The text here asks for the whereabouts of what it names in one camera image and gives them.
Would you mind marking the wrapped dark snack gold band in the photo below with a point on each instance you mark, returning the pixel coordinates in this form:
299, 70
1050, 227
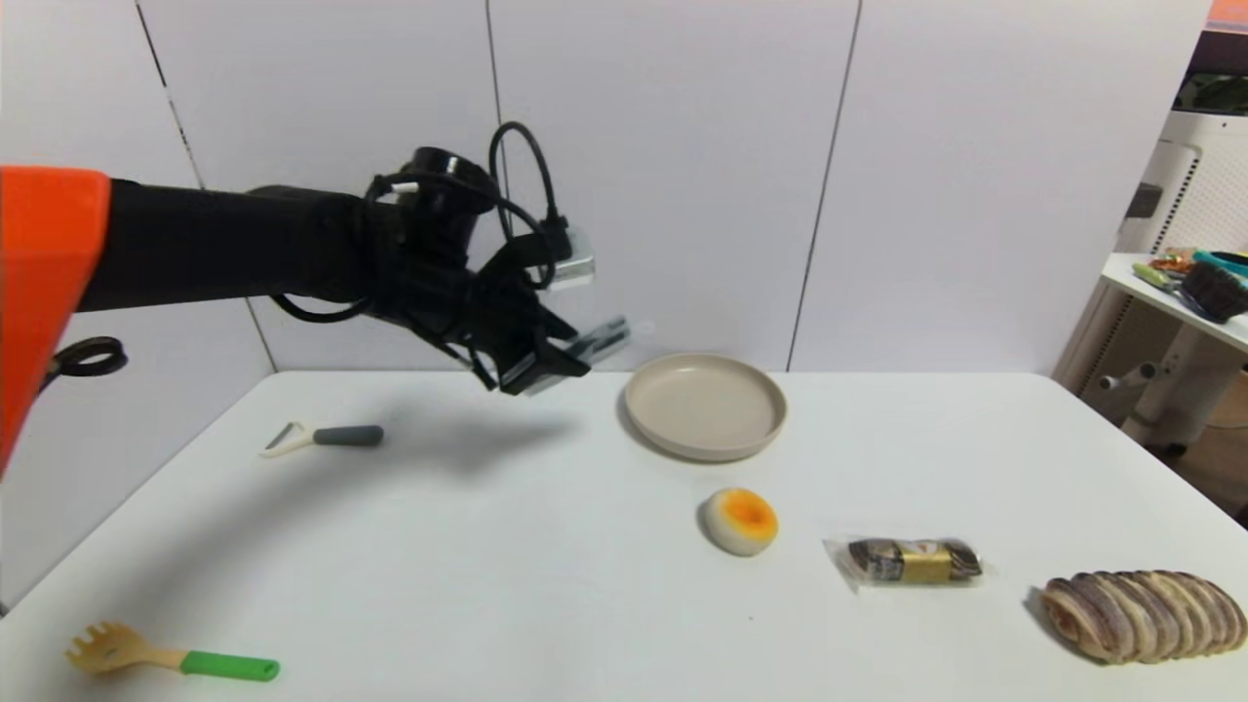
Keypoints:
915, 562

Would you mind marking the black brush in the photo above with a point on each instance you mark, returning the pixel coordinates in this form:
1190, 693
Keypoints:
1212, 291

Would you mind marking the orange snack packet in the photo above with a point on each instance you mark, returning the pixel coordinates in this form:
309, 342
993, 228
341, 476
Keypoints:
1168, 261

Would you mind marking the striped brown bread loaf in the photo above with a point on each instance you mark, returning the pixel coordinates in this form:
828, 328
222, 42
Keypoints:
1143, 616

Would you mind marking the clear plastic tool case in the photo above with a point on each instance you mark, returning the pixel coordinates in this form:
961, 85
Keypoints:
606, 337

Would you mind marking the teal container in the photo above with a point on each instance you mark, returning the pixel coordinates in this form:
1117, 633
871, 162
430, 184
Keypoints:
1224, 259

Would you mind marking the beige round plate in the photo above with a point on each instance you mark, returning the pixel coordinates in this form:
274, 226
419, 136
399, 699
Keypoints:
704, 409

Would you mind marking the white bun orange centre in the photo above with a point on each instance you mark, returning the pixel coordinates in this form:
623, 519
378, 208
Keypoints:
741, 522

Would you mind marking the black and orange left arm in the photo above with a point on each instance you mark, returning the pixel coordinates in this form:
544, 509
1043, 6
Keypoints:
214, 244

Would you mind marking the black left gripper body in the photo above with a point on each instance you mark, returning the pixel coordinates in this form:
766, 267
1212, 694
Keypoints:
539, 363

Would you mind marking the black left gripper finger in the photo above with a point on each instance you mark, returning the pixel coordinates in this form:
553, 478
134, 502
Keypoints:
575, 341
546, 370

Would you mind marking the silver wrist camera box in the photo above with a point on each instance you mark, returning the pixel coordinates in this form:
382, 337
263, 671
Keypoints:
573, 265

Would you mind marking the white side table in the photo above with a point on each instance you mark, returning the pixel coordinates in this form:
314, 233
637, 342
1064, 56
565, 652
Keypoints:
1185, 364

